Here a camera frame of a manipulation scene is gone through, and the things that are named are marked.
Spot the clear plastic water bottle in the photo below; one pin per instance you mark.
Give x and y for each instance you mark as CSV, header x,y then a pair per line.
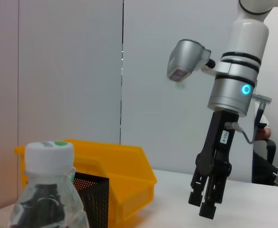
x,y
48,154

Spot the black mesh pen holder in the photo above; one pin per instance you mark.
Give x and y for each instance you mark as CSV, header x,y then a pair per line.
x,y
93,197

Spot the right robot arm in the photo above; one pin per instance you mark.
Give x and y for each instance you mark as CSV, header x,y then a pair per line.
x,y
238,71

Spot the person in white shirt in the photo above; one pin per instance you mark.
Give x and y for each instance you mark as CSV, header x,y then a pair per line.
x,y
263,161

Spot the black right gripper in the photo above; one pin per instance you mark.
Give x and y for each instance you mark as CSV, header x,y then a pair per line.
x,y
222,137

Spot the yellow plastic bin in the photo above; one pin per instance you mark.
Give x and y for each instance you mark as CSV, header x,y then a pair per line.
x,y
129,161

